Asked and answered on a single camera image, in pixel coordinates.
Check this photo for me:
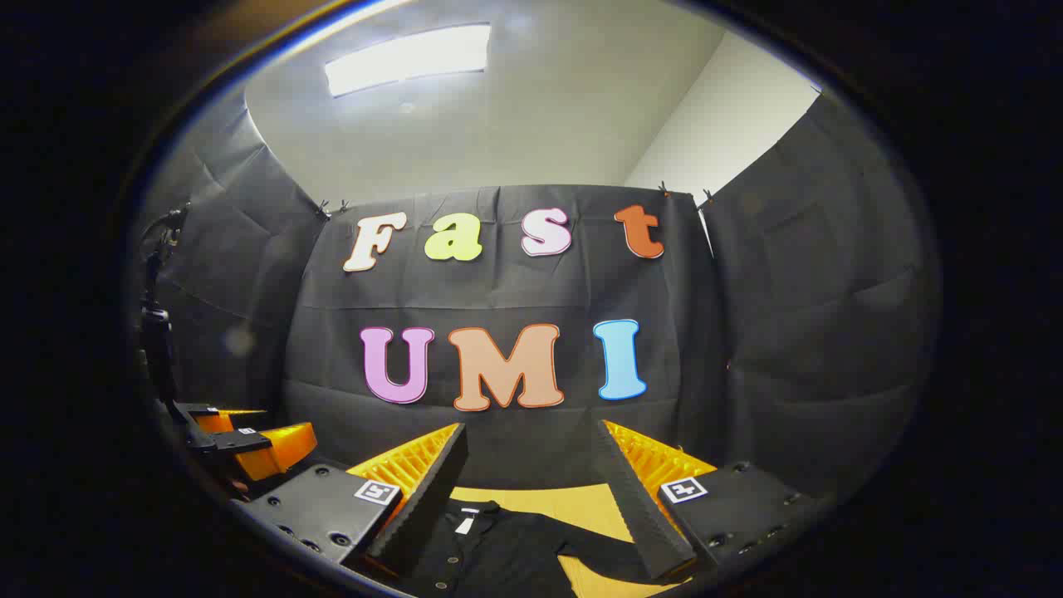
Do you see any black backdrop cloth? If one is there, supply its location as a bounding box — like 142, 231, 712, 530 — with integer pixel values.
137, 87, 943, 499

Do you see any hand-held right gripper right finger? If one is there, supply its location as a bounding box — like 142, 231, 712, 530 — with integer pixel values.
591, 419, 823, 582

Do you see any black button shirt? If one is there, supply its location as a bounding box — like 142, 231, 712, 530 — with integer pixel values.
399, 498, 665, 598

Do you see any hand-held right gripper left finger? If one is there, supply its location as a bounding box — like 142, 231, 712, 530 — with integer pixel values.
231, 422, 468, 580

